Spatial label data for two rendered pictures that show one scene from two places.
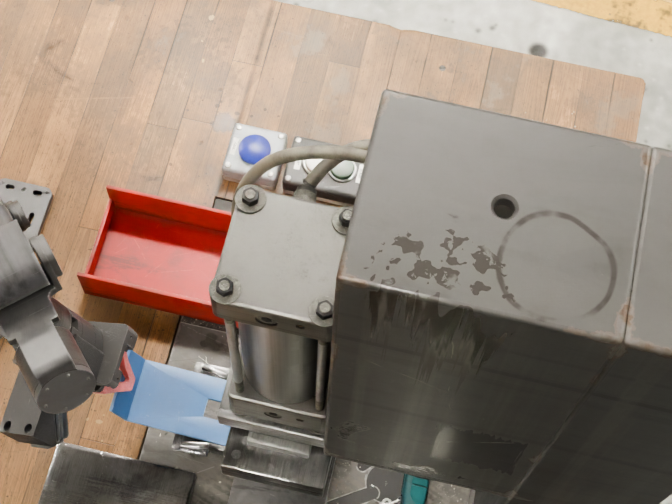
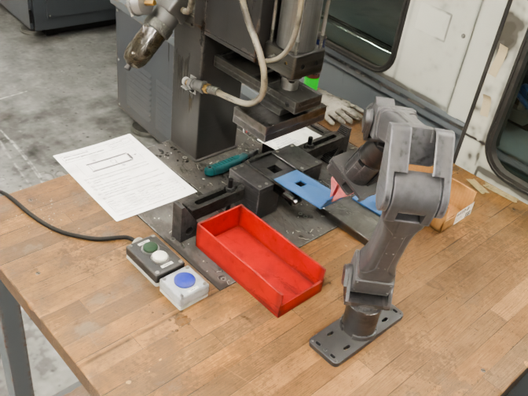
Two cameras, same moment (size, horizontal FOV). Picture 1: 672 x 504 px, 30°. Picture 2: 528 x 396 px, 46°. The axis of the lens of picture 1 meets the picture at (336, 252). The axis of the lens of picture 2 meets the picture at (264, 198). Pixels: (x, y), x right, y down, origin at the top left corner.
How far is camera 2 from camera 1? 1.61 m
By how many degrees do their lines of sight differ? 74
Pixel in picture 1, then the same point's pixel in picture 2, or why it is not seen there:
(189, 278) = (264, 265)
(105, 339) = (343, 164)
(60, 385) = not seen: hidden behind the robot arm
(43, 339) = not seen: hidden behind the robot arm
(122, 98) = (228, 369)
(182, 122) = (204, 334)
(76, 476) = (368, 227)
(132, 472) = (342, 216)
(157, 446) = (324, 226)
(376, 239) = not seen: outside the picture
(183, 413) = (315, 187)
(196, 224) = (242, 280)
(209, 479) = (310, 207)
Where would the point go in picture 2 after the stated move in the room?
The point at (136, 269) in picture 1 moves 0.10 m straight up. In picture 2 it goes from (287, 283) to (295, 244)
